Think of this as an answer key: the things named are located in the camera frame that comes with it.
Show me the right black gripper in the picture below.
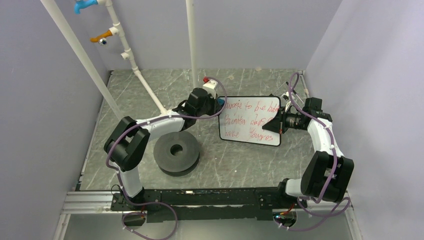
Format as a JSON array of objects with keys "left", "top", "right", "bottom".
[{"left": 262, "top": 106, "right": 305, "bottom": 135}]

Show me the black framed whiteboard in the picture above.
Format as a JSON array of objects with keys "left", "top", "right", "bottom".
[{"left": 218, "top": 96, "right": 281, "bottom": 147}]

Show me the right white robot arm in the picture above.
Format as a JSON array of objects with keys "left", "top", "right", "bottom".
[{"left": 262, "top": 97, "right": 354, "bottom": 208}]

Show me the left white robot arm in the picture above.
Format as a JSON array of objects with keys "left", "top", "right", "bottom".
[{"left": 103, "top": 87, "right": 227, "bottom": 210}]

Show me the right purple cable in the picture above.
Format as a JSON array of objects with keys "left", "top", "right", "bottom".
[{"left": 273, "top": 72, "right": 352, "bottom": 233}]

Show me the black foam ring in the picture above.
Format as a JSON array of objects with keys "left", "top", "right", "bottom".
[{"left": 153, "top": 131, "right": 201, "bottom": 177}]

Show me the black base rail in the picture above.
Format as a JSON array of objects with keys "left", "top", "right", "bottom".
[{"left": 110, "top": 186, "right": 297, "bottom": 223}]

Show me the white PVC pipe frame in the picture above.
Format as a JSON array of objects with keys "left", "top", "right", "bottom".
[{"left": 41, "top": 0, "right": 201, "bottom": 119}]

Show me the orange faucet handle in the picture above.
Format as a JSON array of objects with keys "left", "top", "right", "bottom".
[{"left": 90, "top": 30, "right": 114, "bottom": 45}]

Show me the aluminium extrusion rail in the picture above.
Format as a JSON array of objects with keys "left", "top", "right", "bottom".
[{"left": 52, "top": 191, "right": 113, "bottom": 240}]

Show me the blue faucet handle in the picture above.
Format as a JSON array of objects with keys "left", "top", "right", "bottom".
[{"left": 73, "top": 0, "right": 99, "bottom": 15}]

